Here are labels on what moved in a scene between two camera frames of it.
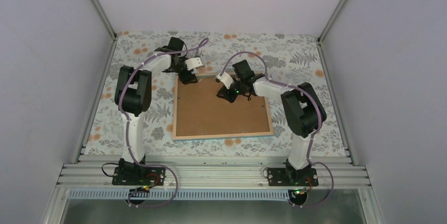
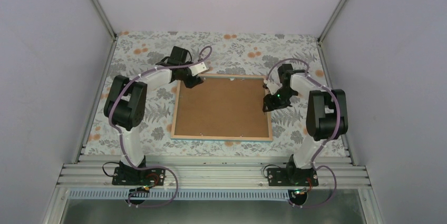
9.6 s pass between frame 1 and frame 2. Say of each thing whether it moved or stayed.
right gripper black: moved
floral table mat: stayed
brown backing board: stayed
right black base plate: stayed
